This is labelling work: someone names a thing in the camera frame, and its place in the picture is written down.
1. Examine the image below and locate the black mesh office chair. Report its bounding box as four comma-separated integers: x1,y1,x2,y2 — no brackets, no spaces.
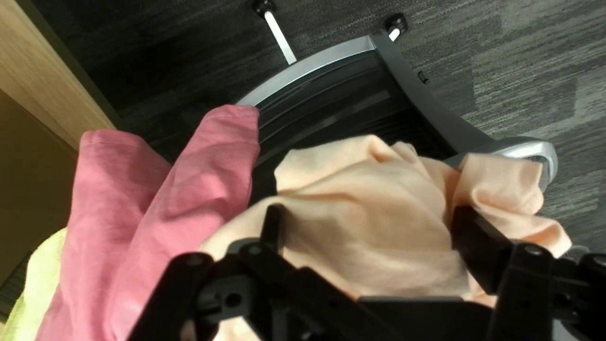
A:
238,0,558,200

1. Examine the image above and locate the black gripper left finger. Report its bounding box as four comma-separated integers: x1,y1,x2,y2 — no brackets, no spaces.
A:
126,204,353,341

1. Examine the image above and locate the peach cloth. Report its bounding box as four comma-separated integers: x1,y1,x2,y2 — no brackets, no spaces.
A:
198,132,573,341

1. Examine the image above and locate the pink cloth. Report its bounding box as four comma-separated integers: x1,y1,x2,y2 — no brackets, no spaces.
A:
35,106,259,341

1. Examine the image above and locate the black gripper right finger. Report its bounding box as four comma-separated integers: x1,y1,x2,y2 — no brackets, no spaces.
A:
450,206,606,341

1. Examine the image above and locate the large cardboard box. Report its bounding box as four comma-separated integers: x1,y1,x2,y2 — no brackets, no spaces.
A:
0,89,81,286

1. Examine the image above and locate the yellow cloth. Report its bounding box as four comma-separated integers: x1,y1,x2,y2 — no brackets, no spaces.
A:
0,229,65,341

